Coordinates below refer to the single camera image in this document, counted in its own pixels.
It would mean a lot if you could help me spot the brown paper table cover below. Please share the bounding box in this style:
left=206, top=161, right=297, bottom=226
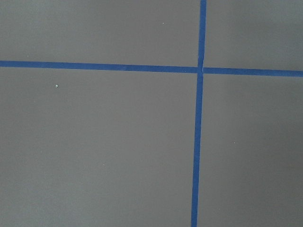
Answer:
left=0, top=0, right=303, bottom=227

